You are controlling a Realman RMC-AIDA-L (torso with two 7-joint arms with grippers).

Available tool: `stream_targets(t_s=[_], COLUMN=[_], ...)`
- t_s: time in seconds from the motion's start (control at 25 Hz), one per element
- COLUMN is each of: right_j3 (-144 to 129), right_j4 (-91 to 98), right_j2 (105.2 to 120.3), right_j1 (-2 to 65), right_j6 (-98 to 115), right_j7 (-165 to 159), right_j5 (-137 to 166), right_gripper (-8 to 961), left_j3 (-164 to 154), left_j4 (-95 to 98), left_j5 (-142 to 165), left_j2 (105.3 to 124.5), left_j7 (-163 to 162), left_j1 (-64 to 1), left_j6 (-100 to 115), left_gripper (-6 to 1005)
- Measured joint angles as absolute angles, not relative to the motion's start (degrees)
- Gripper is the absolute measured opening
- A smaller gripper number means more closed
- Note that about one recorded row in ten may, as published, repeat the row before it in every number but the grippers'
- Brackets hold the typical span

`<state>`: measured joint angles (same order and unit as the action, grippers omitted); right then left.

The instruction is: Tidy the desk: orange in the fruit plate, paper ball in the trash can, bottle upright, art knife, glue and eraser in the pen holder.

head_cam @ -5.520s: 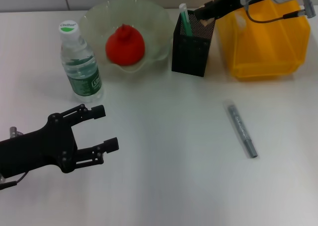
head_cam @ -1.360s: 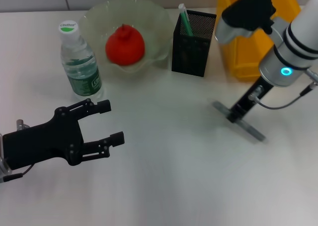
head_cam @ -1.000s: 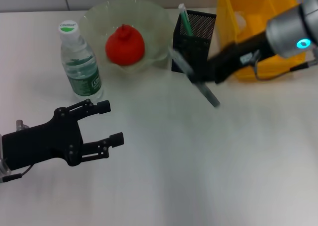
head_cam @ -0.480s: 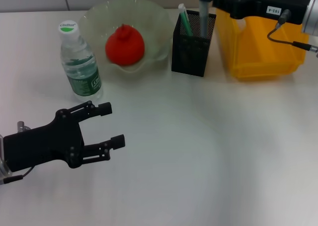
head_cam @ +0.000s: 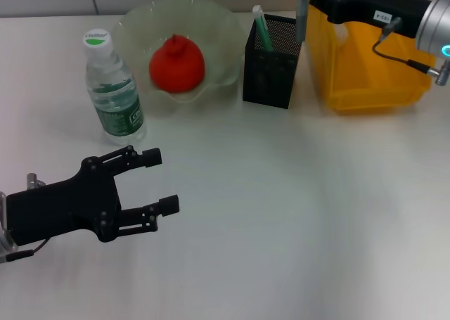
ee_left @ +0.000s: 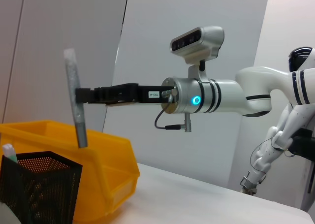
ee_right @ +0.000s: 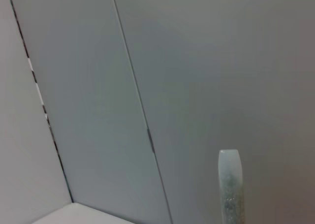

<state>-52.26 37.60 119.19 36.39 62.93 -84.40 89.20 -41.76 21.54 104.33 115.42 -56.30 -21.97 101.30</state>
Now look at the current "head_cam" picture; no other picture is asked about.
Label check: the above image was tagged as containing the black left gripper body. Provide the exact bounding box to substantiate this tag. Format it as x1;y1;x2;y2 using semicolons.
6;155;123;247

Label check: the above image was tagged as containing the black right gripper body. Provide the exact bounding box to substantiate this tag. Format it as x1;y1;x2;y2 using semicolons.
309;0;437;39

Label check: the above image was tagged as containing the grey glitter marker pen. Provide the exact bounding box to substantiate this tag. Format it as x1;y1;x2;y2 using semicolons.
295;0;309;43

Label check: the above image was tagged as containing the clear water bottle green label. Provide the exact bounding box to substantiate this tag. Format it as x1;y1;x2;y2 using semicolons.
83;27;148;146

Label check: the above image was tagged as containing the green and white pen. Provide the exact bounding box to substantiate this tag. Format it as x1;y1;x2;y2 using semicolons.
252;5;274;53

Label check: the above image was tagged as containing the red-orange toy orange fruit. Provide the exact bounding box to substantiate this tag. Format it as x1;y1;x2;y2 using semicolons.
149;34;207;94

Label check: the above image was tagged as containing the translucent wavy glass fruit plate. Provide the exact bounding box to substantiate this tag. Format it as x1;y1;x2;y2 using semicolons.
111;0;247;113

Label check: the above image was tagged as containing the black mesh pen holder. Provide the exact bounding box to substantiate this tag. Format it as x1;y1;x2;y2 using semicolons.
242;13;304;110

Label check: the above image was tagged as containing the yellow plastic storage bin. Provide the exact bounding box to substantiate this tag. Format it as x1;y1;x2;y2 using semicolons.
306;0;433;115

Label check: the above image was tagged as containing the left gripper cable with connectors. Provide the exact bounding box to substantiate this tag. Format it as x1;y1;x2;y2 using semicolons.
0;172;51;264

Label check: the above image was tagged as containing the gripper cable with connectors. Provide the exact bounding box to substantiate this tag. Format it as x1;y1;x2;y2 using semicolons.
372;16;450;87
0;172;51;264

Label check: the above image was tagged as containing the right gripper cable with connectors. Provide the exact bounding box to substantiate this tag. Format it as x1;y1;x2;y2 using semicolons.
372;16;450;87

